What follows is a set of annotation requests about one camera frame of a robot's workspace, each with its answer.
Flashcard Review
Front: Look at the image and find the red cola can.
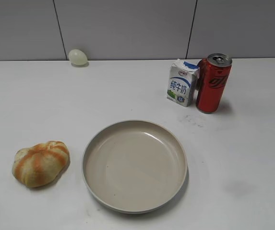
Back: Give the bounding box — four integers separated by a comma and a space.
196, 53, 232, 114

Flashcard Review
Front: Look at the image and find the beige round plate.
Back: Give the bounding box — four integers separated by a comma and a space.
82, 120, 189, 214

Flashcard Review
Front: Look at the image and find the white blue milk carton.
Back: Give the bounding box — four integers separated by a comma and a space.
167, 59, 200, 107

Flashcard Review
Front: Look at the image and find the dark red fruit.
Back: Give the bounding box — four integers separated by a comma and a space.
196, 58, 207, 91

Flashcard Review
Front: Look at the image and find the pale green egg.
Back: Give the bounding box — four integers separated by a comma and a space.
68, 49, 88, 66

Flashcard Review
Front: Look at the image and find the orange striped bread bun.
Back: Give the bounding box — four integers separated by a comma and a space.
12, 141, 70, 188

